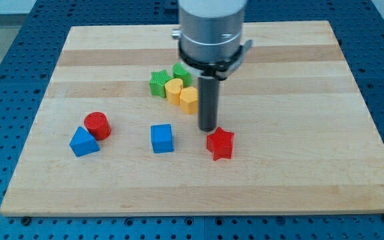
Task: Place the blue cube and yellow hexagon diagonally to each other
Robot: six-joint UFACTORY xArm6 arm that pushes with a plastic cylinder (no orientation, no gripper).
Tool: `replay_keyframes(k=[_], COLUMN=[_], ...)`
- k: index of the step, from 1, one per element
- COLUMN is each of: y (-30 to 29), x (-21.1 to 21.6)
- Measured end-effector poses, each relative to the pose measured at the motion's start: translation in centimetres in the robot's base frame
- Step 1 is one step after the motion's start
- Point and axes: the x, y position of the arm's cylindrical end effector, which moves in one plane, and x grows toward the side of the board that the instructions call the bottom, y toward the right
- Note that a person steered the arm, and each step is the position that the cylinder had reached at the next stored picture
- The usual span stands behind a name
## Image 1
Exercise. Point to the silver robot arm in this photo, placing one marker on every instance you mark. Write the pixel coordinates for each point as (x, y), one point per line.
(209, 36)

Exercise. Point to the yellow hexagon block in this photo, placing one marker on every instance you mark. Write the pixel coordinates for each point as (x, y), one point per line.
(189, 100)

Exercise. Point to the blue cube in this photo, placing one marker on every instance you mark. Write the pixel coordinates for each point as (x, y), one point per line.
(162, 138)

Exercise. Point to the red star block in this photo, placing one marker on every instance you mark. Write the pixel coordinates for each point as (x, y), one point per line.
(220, 144)

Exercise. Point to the yellow heart block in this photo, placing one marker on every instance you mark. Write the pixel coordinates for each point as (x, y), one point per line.
(173, 90)

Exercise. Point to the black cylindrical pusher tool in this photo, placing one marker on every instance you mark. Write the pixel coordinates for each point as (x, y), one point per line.
(208, 96)

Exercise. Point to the green rounded block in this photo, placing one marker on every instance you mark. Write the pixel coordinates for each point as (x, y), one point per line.
(181, 73)

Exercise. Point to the green star block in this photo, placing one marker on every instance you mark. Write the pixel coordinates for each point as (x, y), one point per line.
(157, 83)

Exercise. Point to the wooden board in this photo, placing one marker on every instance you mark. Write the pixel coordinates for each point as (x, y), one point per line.
(305, 142)

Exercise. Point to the red cylinder block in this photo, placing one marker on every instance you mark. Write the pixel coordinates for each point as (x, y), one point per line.
(97, 125)

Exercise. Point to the blue triangle block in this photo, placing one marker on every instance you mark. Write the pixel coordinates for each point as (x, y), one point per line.
(83, 143)

